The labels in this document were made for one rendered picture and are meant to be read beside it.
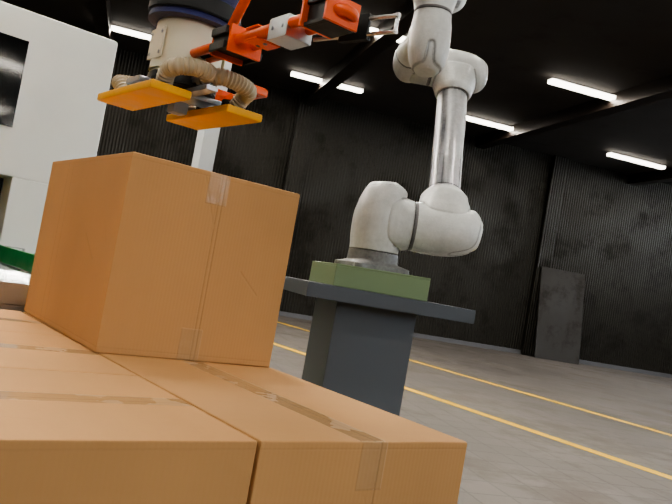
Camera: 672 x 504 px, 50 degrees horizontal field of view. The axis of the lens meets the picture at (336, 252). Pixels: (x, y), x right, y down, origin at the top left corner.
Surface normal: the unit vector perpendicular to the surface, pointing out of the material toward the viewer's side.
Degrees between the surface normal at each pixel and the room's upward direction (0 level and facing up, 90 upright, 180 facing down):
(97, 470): 90
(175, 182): 90
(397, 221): 91
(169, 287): 90
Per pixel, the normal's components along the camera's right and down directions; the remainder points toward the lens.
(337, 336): 0.27, 0.00
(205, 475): 0.60, 0.07
